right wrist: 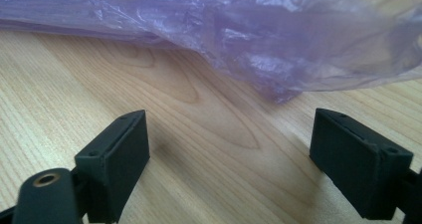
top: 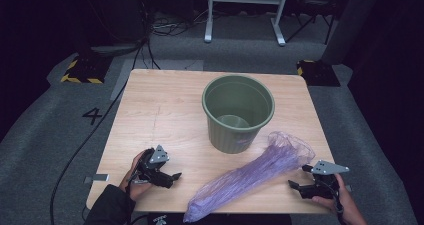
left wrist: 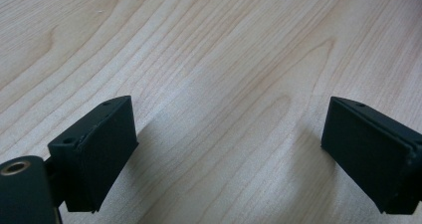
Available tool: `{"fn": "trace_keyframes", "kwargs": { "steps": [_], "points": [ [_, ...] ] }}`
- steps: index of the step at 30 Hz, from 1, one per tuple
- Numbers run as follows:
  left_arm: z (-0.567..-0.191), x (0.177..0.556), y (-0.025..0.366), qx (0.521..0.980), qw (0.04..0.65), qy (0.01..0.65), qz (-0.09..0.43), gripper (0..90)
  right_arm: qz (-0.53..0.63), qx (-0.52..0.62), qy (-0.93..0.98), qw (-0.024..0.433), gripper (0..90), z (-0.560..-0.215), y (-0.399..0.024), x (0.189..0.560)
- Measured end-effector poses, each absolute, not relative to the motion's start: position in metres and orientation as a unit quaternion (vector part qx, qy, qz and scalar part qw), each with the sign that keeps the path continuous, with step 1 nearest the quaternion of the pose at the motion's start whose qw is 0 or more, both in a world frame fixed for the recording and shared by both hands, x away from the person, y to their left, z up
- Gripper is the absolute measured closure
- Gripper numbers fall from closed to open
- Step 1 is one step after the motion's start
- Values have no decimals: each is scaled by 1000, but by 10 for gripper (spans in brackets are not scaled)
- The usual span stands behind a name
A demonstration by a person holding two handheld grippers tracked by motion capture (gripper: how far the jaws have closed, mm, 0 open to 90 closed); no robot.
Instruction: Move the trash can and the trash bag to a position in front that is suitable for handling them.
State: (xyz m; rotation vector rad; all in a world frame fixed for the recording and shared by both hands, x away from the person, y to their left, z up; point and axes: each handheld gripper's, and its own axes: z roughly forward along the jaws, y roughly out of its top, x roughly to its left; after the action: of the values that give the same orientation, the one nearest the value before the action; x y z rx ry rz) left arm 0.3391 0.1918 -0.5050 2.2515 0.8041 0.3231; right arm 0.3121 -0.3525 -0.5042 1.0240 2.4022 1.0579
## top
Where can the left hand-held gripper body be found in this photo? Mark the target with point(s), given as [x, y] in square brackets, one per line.
[159, 155]

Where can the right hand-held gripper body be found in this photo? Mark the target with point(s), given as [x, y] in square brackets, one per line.
[328, 167]

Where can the purple plastic trash bag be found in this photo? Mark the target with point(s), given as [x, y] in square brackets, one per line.
[246, 176]

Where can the green plastic trash bin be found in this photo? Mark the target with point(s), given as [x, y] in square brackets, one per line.
[233, 95]

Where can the person's left hand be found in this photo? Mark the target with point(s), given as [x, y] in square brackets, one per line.
[131, 181]

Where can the person's right hand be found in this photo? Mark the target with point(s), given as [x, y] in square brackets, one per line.
[348, 205]

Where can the grey tape strip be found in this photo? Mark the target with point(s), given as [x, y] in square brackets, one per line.
[98, 178]
[348, 188]

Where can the black yellow striped base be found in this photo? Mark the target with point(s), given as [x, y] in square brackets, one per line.
[88, 70]
[318, 73]

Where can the grey pillar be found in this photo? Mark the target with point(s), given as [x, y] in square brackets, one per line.
[350, 25]

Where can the black tripod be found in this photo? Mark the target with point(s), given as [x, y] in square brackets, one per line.
[313, 5]

